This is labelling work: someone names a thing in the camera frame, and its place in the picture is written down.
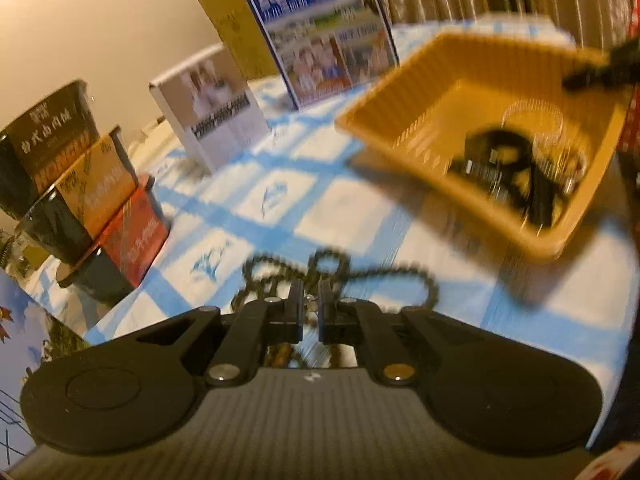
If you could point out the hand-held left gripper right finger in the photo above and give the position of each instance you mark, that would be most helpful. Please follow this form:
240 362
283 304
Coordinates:
326 310

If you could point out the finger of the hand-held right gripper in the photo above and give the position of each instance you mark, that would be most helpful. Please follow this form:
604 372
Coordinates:
597 71

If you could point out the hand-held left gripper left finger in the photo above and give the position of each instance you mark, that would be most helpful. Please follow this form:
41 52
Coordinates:
296 310

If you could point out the yellow plastic tray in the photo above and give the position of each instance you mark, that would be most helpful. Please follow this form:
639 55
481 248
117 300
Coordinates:
415 110

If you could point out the blue checkered tablecloth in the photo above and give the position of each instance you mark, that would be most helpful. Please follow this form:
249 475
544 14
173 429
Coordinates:
280 195

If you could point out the black wrist watch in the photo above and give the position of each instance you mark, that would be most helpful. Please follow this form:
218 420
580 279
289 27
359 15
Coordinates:
500 170

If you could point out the red label noodle bowl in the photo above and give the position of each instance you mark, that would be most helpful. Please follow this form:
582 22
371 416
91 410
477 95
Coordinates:
130 245

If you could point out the white photo printed box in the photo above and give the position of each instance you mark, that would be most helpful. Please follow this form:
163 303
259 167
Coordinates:
210 105

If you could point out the yellow label noodle bowl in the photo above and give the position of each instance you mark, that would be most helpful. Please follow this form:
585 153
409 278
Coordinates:
85 195

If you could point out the blue milk carton box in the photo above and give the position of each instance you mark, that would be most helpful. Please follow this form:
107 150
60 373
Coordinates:
320 35

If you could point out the printed scenery box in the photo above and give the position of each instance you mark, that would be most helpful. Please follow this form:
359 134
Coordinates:
25 360

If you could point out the brown cardboard box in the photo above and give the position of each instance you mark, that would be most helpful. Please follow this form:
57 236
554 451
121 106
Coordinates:
235 25

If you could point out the black instant noodle bowl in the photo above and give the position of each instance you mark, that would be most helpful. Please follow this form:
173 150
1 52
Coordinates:
40 145

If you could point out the red white packet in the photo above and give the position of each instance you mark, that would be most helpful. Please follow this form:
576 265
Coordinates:
612 466

